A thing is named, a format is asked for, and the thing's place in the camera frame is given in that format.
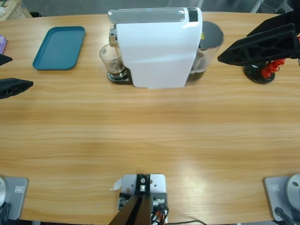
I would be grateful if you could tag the wooden crate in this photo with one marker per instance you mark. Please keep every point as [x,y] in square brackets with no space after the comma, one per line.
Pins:
[14,8]

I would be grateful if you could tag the clear drinking glass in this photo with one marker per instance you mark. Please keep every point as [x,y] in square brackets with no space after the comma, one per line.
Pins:
[112,63]

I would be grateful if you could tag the dark camera post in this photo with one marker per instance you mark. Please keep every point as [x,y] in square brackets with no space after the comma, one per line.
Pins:
[136,206]

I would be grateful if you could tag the teal plastic tray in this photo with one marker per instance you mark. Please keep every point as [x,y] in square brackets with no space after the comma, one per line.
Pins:
[58,48]

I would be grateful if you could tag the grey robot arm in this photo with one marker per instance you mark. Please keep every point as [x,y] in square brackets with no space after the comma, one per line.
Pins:
[294,187]
[1,189]

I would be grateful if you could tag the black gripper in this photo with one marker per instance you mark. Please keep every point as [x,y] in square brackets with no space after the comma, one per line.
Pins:
[297,48]

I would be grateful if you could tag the purple packet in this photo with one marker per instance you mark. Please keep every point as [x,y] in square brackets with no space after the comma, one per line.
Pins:
[2,43]

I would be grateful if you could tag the black capsule holder with rods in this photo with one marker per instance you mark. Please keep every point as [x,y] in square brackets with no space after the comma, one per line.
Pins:
[254,75]

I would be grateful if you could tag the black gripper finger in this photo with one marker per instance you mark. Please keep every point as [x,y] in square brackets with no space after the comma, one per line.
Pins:
[16,86]
[4,60]

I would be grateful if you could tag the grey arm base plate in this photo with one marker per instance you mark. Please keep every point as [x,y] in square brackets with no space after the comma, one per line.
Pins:
[274,194]
[16,199]

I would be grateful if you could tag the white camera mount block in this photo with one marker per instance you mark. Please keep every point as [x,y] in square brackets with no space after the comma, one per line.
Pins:
[157,182]

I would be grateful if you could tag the white paper tab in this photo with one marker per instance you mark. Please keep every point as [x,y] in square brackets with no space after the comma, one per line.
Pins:
[116,184]

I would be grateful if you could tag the small white object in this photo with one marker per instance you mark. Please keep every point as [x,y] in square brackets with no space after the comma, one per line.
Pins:
[2,11]

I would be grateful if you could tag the white capsule coffee machine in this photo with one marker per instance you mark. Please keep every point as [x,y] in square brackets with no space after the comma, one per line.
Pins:
[159,54]

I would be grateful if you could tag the red coffee capsule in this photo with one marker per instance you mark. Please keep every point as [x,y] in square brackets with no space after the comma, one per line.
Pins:
[272,68]
[279,62]
[266,73]

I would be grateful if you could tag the white furniture leg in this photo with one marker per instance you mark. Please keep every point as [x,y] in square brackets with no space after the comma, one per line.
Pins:
[255,6]

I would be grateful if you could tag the clear water tank black lid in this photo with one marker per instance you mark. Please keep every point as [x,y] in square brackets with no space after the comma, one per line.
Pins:
[211,35]

